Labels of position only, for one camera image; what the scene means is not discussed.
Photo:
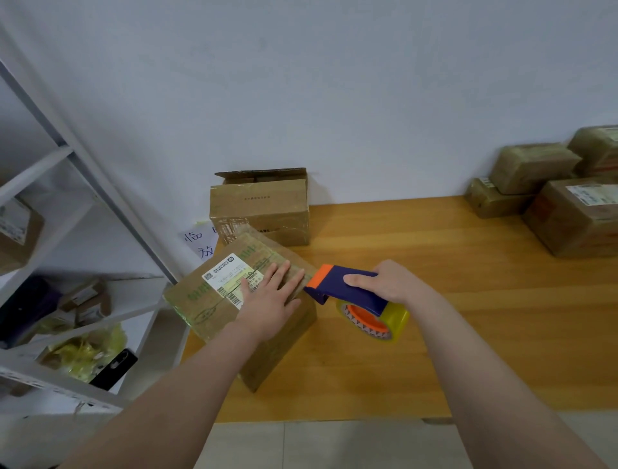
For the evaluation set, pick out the yellow plastic bag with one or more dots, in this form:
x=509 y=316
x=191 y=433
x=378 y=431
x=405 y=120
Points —
x=82 y=353

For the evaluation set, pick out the small open-flap cardboard box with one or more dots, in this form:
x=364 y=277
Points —
x=536 y=166

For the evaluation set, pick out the cube red-printed cardboard box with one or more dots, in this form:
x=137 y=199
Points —
x=575 y=222

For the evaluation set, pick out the small open carton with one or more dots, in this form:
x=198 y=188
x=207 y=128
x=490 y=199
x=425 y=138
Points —
x=85 y=300

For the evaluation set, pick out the person's right forearm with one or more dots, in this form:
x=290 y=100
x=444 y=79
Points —
x=512 y=391

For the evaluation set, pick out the blue orange tape dispenser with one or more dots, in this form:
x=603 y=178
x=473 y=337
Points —
x=338 y=282

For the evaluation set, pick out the large green-printed cardboard box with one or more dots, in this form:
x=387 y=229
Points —
x=198 y=304

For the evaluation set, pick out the black mobile phone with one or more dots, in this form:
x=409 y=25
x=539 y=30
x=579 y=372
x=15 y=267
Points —
x=113 y=369

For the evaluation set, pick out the stack of cardboard boxes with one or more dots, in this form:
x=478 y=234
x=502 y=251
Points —
x=259 y=203

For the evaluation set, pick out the person's right hand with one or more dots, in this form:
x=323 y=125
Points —
x=396 y=285

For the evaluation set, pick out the person's left hand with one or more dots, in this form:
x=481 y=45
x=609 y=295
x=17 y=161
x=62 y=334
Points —
x=268 y=304

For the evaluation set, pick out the grey metal shelf rack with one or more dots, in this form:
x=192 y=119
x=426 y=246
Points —
x=39 y=174

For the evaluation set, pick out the squat red-printed cardboard box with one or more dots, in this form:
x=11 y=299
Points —
x=597 y=147

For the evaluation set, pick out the wooden table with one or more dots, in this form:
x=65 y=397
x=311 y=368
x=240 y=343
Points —
x=483 y=290

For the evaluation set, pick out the box barcode label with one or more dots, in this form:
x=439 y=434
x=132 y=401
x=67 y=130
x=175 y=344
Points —
x=494 y=201

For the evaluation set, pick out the person's left forearm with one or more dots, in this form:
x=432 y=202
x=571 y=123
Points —
x=154 y=411

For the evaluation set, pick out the dark blue bag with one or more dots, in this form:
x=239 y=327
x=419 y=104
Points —
x=27 y=307

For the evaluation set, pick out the white paper wall sign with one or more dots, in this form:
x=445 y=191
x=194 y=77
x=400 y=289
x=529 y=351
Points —
x=198 y=242

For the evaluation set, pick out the large worn shelf carton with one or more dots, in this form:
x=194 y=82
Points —
x=17 y=237

